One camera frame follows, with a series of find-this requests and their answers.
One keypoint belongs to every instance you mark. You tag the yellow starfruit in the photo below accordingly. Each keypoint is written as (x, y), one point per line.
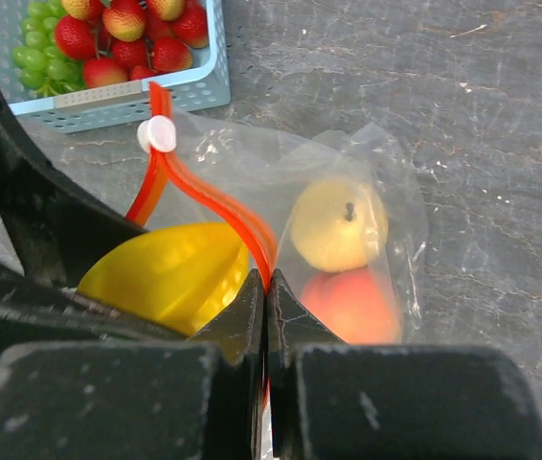
(180, 277)

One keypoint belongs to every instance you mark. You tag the orange pink peach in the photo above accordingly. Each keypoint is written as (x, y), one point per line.
(358, 306)

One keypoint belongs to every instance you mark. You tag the clear zip top bag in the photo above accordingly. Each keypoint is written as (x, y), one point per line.
(250, 179)

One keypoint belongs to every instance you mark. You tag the light blue plastic basket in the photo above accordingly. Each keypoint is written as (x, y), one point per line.
(204, 85)

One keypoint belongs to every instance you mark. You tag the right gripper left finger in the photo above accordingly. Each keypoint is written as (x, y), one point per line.
(72, 389)

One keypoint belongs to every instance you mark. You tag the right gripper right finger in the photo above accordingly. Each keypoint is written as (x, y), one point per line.
(395, 402)

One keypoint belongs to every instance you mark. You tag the green grape bunch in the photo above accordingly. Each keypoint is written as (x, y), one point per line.
(43, 70)

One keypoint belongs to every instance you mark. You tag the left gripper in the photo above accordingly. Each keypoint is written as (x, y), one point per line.
(58, 231)

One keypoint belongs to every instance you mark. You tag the red lychee cluster with leaves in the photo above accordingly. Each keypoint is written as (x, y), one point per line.
(112, 42)

